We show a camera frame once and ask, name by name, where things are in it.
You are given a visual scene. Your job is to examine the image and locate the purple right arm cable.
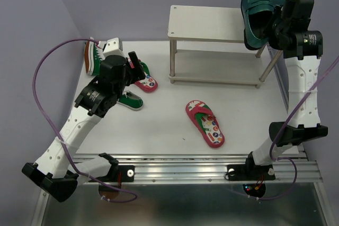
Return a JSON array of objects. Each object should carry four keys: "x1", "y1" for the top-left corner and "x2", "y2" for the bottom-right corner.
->
[{"x1": 225, "y1": 0, "x2": 339, "y2": 201}]

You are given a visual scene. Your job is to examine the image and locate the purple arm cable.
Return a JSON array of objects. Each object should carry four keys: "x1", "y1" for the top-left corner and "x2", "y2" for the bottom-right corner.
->
[
  {"x1": 32, "y1": 38, "x2": 138, "y2": 203},
  {"x1": 225, "y1": 0, "x2": 339, "y2": 201}
]

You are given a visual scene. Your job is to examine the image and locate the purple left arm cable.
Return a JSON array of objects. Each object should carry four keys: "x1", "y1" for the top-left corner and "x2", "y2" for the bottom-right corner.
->
[{"x1": 32, "y1": 38, "x2": 138, "y2": 203}]

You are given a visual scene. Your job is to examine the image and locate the green canvas sneaker on side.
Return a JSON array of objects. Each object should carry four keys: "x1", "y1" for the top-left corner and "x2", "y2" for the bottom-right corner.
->
[{"x1": 84, "y1": 41, "x2": 105, "y2": 76}]

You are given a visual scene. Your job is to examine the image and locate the white two-tier shoe shelf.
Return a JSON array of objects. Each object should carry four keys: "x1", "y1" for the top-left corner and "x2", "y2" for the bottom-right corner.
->
[{"x1": 167, "y1": 5, "x2": 281, "y2": 88}]

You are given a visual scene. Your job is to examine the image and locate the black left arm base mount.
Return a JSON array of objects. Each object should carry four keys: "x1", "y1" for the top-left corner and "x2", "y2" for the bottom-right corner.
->
[{"x1": 90, "y1": 153, "x2": 135, "y2": 183}]

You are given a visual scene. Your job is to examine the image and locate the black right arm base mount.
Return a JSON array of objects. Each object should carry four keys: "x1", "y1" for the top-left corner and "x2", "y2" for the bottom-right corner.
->
[{"x1": 224, "y1": 152, "x2": 275, "y2": 181}]

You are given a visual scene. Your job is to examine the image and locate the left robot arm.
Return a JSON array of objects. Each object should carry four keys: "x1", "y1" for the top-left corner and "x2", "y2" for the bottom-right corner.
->
[{"x1": 22, "y1": 51, "x2": 146, "y2": 202}]

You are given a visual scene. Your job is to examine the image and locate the aluminium table edge rail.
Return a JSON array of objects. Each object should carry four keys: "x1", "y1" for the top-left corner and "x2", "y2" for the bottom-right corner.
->
[{"x1": 43, "y1": 153, "x2": 323, "y2": 184}]

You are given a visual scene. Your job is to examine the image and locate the pink flip-flop with letters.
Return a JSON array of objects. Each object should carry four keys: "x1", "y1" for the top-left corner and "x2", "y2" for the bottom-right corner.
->
[{"x1": 185, "y1": 100, "x2": 225, "y2": 149}]

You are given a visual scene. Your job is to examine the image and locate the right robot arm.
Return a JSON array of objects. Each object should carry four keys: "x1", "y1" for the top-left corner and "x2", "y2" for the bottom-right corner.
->
[{"x1": 244, "y1": 0, "x2": 328, "y2": 178}]

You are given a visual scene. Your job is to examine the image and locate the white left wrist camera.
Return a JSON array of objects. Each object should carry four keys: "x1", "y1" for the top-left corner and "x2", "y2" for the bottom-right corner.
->
[{"x1": 96, "y1": 38, "x2": 124, "y2": 59}]

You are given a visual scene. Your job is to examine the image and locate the green canvas sneaker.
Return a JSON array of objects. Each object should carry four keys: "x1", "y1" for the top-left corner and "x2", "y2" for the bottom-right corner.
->
[
  {"x1": 84, "y1": 41, "x2": 105, "y2": 76},
  {"x1": 117, "y1": 91, "x2": 144, "y2": 111}
]

